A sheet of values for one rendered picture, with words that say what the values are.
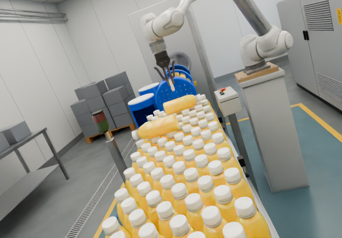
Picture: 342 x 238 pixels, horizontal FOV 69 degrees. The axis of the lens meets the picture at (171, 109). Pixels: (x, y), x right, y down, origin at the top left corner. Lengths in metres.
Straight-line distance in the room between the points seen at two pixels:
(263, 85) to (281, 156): 0.60
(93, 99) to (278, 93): 4.16
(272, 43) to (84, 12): 6.26
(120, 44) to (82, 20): 1.20
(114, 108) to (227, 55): 3.30
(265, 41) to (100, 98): 4.10
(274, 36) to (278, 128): 0.71
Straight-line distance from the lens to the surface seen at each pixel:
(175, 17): 1.27
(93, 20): 7.46
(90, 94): 5.47
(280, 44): 1.86
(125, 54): 7.19
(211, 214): 0.57
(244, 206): 0.56
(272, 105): 2.04
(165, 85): 1.66
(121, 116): 5.37
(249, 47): 1.98
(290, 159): 2.25
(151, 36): 1.40
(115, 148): 1.33
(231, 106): 1.34
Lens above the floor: 1.46
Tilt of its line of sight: 14 degrees down
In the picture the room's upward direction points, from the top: 20 degrees counter-clockwise
